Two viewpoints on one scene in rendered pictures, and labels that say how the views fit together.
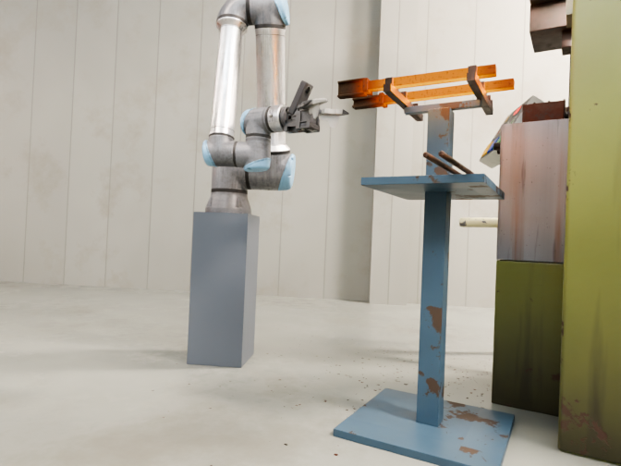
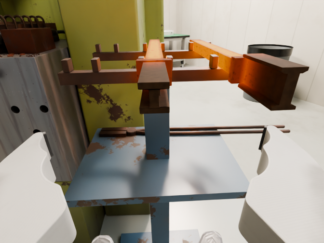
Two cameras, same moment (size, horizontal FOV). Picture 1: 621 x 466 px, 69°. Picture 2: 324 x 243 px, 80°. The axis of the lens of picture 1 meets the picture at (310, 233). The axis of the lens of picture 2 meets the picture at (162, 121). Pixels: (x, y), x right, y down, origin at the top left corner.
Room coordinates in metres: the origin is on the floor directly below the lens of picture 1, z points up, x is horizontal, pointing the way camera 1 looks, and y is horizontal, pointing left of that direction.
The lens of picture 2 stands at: (1.47, 0.03, 1.00)
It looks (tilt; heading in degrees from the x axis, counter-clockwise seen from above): 28 degrees down; 238
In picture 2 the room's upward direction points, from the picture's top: 1 degrees counter-clockwise
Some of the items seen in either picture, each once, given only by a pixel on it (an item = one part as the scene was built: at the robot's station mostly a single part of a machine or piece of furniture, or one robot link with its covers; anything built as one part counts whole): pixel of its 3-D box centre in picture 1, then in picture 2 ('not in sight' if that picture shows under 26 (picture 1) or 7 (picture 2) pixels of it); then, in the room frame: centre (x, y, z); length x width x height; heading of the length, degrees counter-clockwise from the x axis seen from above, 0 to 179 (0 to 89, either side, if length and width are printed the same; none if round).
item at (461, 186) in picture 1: (438, 189); (157, 155); (1.26, -0.35, 0.66); 0.40 x 0.30 x 0.02; 151
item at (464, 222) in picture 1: (511, 223); not in sight; (2.00, -0.89, 0.62); 0.44 x 0.05 x 0.05; 59
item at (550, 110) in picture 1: (543, 116); (31, 40); (1.47, -0.75, 0.95); 0.12 x 0.09 x 0.07; 59
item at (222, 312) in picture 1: (225, 286); not in sight; (1.87, 0.34, 0.30); 0.22 x 0.22 x 0.60; 84
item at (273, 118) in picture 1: (280, 117); not in sight; (1.53, 0.12, 0.92); 0.10 x 0.05 x 0.09; 150
